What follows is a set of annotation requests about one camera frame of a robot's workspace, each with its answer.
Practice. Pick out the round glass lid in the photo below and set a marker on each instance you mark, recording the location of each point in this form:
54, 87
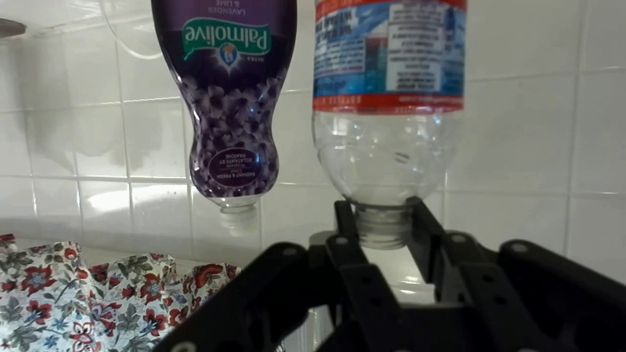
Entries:
129, 30

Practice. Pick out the floral curtain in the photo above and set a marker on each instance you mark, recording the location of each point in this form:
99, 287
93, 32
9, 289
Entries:
99, 300

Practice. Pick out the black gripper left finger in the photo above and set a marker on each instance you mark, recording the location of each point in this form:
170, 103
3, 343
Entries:
287, 300

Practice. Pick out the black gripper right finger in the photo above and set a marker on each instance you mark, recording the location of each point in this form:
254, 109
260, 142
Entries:
536, 300

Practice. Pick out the purple dish soap bottle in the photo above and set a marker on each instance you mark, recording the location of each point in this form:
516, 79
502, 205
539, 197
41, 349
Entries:
228, 99

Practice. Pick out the clear plastic water bottle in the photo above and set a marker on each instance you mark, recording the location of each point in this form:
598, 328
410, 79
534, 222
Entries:
391, 91

